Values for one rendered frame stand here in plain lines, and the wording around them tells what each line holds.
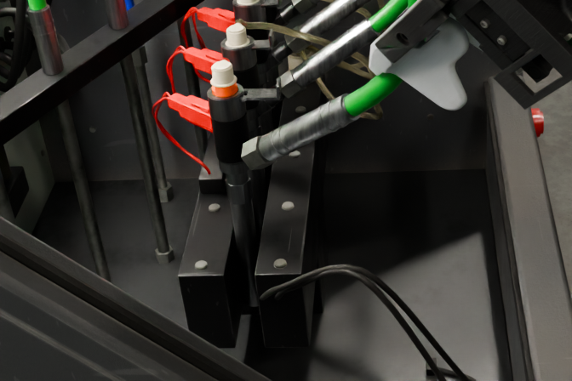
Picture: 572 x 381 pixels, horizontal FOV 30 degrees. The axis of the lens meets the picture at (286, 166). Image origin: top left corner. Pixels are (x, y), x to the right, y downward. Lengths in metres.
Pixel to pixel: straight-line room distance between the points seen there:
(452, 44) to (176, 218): 0.66
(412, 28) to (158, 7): 0.50
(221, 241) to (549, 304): 0.27
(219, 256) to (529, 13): 0.43
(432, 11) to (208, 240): 0.41
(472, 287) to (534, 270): 0.17
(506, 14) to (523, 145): 0.53
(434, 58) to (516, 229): 0.37
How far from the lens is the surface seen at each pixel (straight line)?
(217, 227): 0.90
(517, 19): 0.52
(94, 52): 0.95
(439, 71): 0.58
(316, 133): 0.68
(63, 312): 0.49
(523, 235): 0.92
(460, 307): 1.03
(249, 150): 0.71
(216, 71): 0.80
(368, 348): 0.99
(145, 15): 1.00
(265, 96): 0.80
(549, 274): 0.89
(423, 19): 0.54
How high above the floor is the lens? 1.51
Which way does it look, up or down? 34 degrees down
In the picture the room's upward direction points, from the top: 6 degrees counter-clockwise
